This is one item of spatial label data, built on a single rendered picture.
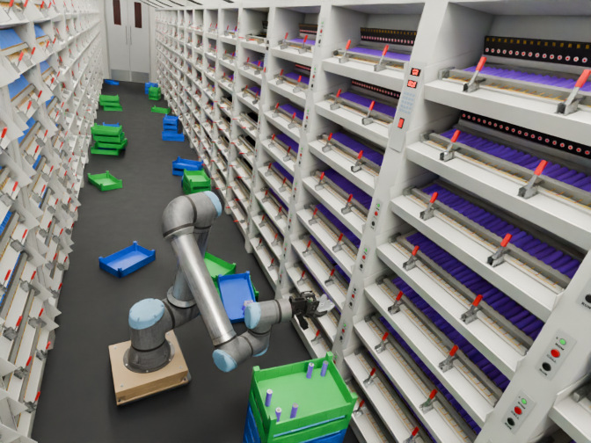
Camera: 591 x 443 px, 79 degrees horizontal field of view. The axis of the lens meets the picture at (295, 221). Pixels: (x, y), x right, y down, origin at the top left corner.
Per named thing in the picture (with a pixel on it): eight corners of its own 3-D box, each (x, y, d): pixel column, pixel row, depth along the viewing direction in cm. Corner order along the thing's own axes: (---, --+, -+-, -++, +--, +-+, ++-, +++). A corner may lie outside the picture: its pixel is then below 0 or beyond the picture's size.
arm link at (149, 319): (124, 337, 167) (120, 306, 160) (157, 321, 180) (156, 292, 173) (141, 355, 159) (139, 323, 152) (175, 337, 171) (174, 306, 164)
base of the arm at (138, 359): (130, 374, 160) (128, 358, 156) (125, 346, 175) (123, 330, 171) (174, 362, 170) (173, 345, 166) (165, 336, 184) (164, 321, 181)
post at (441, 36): (330, 404, 178) (452, -13, 100) (321, 388, 185) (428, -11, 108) (363, 394, 186) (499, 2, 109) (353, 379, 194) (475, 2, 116)
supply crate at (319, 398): (267, 437, 110) (271, 420, 106) (251, 382, 126) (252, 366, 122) (353, 413, 121) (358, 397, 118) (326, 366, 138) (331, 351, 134)
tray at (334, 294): (343, 316, 165) (340, 302, 160) (292, 247, 213) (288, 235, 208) (380, 298, 170) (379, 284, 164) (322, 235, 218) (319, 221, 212)
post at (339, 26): (279, 310, 234) (332, -4, 156) (273, 301, 241) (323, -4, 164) (306, 306, 242) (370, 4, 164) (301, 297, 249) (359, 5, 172)
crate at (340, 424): (265, 453, 113) (267, 437, 110) (248, 397, 130) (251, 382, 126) (347, 428, 125) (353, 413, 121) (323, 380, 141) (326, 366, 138)
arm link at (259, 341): (236, 350, 143) (237, 326, 138) (256, 337, 151) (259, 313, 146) (251, 364, 138) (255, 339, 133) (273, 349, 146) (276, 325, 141)
